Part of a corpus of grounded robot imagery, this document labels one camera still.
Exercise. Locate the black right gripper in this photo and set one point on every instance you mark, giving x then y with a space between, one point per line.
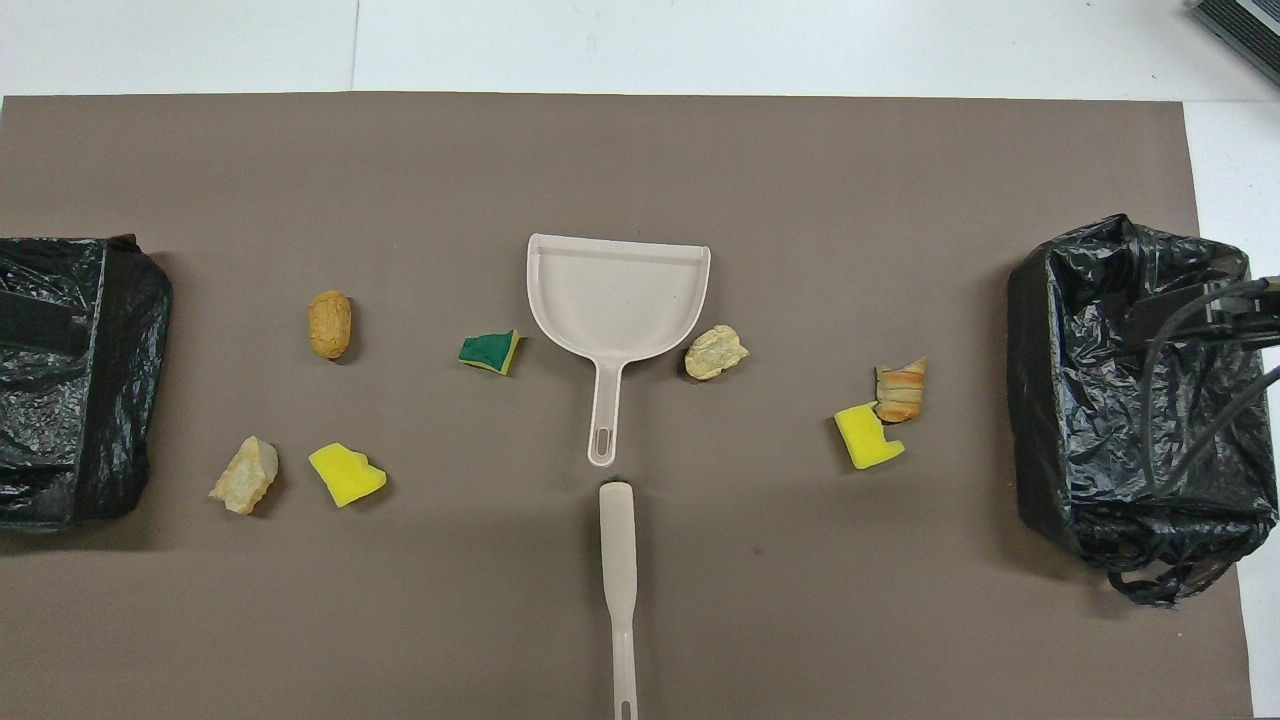
1245 315

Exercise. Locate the striped croissant piece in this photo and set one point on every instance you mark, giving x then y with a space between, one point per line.
900 392

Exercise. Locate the yellow L-shaped sponge piece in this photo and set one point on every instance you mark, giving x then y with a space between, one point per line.
862 440

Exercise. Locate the pale yellow bread chunk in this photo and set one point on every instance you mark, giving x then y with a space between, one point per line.
714 353

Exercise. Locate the beige plastic dustpan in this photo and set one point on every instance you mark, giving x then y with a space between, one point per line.
615 300

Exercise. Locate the beige brush with black bristles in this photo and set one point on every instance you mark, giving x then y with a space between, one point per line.
618 545

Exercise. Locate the green and yellow sponge piece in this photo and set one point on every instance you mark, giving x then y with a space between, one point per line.
485 350

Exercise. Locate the yellow wedge sponge piece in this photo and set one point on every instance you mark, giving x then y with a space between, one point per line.
345 475

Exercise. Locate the orange-brown oval bread lump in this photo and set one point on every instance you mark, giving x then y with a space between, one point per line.
329 325

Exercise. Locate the pale beige bread chunk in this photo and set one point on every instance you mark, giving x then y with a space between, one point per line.
245 478

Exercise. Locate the bin with black bag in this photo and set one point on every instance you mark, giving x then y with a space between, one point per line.
60 430
1090 450

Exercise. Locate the dark grey ribbed device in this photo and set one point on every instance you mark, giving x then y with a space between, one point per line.
1245 25

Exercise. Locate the brown table mat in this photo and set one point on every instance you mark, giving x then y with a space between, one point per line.
640 180

